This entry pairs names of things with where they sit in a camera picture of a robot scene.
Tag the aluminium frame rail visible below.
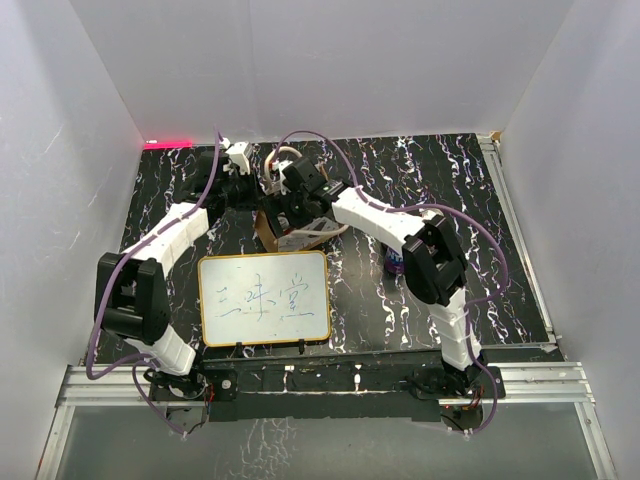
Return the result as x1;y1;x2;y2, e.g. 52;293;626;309
36;367;206;479

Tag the printed canvas tote bag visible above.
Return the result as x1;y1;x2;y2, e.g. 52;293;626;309
253;145;351;254

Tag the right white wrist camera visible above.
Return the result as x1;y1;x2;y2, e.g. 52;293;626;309
271;160;293;178

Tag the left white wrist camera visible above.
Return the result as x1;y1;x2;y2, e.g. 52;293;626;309
223;142;253;176

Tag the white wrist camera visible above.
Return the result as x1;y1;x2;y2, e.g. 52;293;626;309
223;142;253;176
271;160;293;178

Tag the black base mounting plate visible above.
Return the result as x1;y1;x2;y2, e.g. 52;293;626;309
143;349;505;428

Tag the yellow-framed whiteboard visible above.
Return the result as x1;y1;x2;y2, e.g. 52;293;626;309
198;251;332;347

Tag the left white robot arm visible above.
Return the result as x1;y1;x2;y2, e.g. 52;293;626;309
86;142;260;399

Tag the red coke can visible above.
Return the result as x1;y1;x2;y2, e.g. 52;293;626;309
422;208;444;220

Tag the right side aluminium rail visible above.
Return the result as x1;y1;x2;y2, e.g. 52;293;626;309
476;134;561;352

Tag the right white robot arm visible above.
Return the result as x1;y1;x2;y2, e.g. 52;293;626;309
262;156;482;397

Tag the red light strip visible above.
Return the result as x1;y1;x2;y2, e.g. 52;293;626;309
144;140;193;150

